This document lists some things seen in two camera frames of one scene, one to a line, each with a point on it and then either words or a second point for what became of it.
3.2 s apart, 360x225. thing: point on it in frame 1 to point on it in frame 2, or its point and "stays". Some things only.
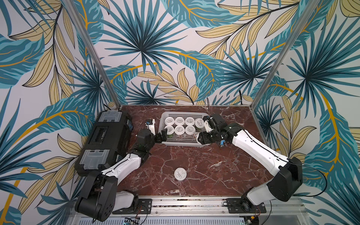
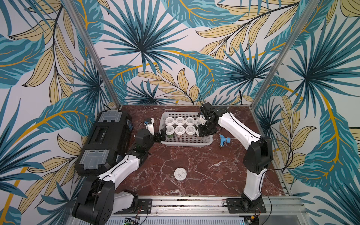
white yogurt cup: (199, 123) stays
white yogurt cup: (179, 121) stays
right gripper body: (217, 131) to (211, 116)
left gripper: (164, 135) stays
